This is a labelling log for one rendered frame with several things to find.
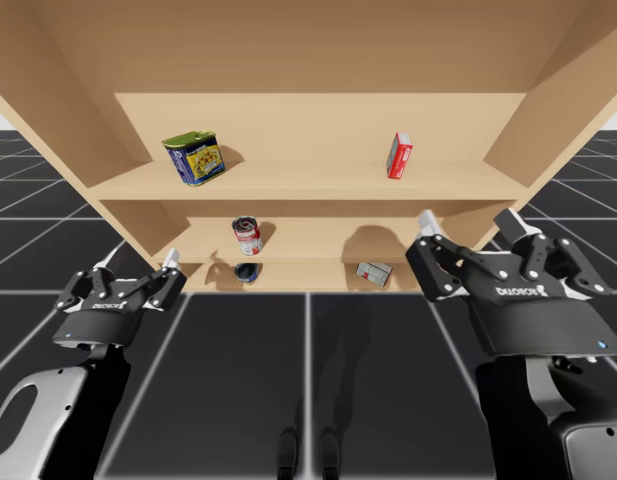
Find red and white can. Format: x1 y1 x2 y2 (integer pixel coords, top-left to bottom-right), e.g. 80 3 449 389
230 215 265 257

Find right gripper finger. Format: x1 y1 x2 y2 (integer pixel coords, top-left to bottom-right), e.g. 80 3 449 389
492 206 615 301
404 209 490 304

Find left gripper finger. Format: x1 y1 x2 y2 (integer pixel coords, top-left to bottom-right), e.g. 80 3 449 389
137 247 187 311
55 248 121 315

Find green and blue rectangular can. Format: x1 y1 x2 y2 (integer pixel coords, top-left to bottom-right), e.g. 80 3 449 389
161 130 226 188

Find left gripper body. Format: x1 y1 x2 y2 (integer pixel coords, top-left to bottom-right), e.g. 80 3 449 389
51 275 150 350

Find pale wooden shelf unit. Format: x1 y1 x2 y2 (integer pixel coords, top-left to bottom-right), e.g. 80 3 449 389
0 0 617 294

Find red and white carton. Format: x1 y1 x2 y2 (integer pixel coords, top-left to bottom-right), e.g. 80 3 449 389
355 261 394 289

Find blue flat can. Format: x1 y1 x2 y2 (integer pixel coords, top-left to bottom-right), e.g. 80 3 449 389
233 262 260 285

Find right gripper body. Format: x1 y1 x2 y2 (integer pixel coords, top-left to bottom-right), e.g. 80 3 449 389
461 249 617 358

